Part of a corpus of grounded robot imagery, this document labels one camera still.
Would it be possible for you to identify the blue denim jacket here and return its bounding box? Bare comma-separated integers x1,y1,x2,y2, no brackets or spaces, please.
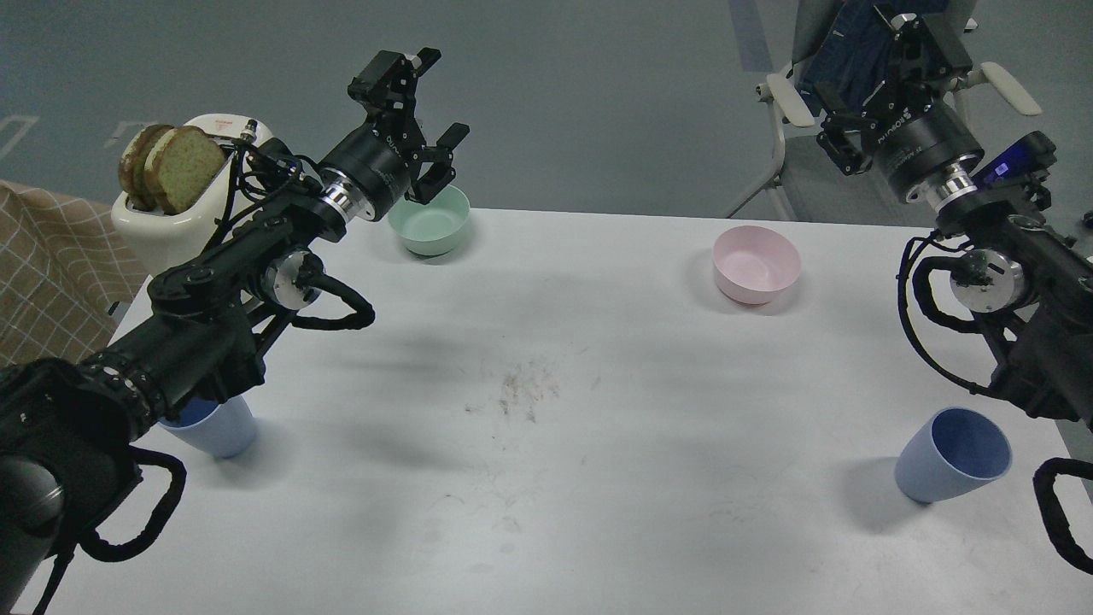
790,1,932,116

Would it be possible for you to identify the beige checkered cloth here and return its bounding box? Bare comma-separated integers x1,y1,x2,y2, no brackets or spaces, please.
1,180,148,367

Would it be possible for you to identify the pink bowl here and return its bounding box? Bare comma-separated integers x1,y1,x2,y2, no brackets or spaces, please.
712,225,803,305

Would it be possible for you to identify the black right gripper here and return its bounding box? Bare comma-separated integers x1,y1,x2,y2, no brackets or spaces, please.
815,4,984,202

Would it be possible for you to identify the cream toaster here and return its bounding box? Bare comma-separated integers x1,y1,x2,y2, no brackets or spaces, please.
110,114,272,275

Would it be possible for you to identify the green bowl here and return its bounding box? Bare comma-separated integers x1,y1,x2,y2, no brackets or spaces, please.
387,185,470,257

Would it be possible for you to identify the toast slice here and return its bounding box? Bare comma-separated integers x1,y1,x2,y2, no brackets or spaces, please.
143,125,227,215
117,125,175,213

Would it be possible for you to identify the toast slice front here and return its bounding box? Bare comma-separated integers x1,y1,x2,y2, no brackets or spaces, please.
143,125,227,215

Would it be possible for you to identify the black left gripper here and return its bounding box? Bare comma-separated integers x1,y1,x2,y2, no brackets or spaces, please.
319,48,470,223

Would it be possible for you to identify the blue cup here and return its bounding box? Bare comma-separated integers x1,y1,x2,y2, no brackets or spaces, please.
158,395,258,459
894,407,1014,505

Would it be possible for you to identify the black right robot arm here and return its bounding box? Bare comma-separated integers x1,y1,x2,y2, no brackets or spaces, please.
803,1,1092,425

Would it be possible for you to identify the toast slice back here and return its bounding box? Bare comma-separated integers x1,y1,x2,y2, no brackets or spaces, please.
117,125,175,213

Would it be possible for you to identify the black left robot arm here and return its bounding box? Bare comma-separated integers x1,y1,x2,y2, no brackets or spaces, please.
1,47,469,614

